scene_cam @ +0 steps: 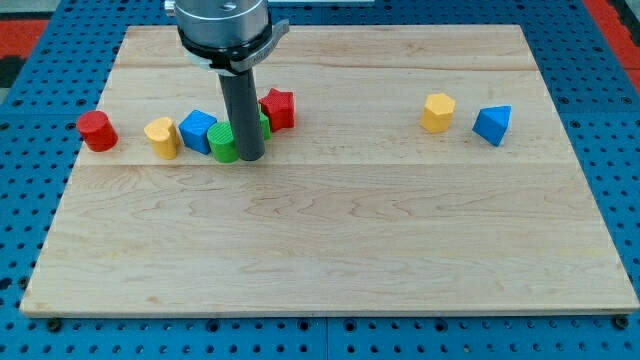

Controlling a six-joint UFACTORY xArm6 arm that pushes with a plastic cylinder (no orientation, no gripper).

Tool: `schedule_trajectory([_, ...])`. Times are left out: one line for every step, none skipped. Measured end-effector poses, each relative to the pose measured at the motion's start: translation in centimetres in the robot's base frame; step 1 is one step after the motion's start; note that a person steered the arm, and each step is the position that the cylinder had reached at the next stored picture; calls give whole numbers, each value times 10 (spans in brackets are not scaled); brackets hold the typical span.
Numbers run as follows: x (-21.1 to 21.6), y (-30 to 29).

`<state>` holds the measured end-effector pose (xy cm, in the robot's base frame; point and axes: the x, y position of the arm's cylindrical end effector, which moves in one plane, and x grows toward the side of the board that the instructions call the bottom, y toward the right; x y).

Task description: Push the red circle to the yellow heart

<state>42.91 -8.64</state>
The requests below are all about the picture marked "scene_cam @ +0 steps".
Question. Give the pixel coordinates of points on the blue triangle block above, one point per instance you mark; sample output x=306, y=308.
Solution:
x=492, y=124

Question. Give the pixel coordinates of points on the wooden board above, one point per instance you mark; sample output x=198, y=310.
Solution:
x=357, y=211

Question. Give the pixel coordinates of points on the blue cube block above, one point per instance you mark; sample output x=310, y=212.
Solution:
x=194, y=129

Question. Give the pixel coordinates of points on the green block behind rod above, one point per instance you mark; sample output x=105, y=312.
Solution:
x=265, y=123

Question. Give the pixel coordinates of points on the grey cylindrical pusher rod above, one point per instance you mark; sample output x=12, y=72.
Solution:
x=241, y=104

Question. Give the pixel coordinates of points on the green cylinder block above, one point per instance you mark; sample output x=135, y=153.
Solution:
x=221, y=142

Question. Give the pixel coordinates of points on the yellow heart block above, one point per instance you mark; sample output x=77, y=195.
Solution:
x=163, y=137

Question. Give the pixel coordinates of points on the yellow hexagon block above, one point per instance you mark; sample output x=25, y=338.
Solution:
x=437, y=113

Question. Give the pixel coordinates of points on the red cylinder block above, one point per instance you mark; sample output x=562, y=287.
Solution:
x=97, y=131

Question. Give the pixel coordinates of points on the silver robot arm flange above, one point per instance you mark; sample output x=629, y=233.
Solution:
x=229, y=37

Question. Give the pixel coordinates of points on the red star block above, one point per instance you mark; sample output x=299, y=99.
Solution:
x=279, y=107

